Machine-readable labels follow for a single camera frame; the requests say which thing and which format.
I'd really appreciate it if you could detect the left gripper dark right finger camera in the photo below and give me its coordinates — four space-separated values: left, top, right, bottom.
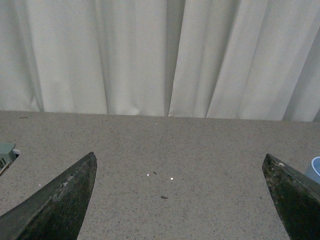
262 153 320 240

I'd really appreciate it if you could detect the grey-green box at table edge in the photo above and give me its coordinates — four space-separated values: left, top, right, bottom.
0 142 21 175

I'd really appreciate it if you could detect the white pleated curtain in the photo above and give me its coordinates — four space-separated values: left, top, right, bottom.
0 0 320 122

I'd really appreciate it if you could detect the left gripper dark left finger camera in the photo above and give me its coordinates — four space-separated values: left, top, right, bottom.
0 152 97 240

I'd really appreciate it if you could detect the blue plastic cup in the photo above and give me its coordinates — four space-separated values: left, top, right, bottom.
305 156 320 184

